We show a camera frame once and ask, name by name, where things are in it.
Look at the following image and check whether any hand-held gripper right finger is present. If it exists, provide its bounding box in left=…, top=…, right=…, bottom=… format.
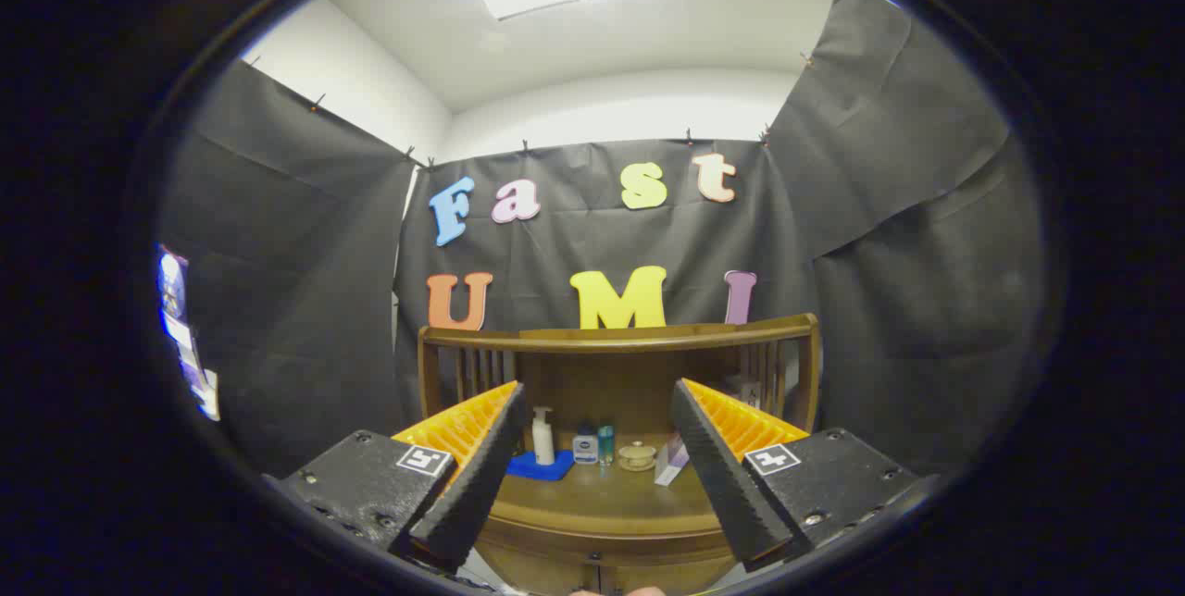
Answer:
left=670, top=378, right=927, bottom=573

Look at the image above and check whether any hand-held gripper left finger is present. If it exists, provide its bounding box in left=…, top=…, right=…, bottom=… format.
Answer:
left=264, top=380, right=529, bottom=574

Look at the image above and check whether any wooden countertop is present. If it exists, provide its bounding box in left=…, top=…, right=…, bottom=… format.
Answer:
left=491, top=434, right=732, bottom=537

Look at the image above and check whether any wooden cabinet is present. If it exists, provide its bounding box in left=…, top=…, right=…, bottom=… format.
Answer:
left=417, top=314, right=822, bottom=596

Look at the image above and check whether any blue folded cloth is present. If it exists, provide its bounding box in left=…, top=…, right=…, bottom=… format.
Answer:
left=505, top=450, right=575, bottom=482

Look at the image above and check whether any purple book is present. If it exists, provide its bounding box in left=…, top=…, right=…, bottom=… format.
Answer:
left=654, top=434, right=691, bottom=487

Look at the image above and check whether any white pump bottle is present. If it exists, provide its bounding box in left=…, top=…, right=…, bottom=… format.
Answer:
left=531, top=406, right=556, bottom=467

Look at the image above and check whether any colourful printed board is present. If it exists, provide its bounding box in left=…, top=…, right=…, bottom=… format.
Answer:
left=156, top=244, right=221, bottom=423

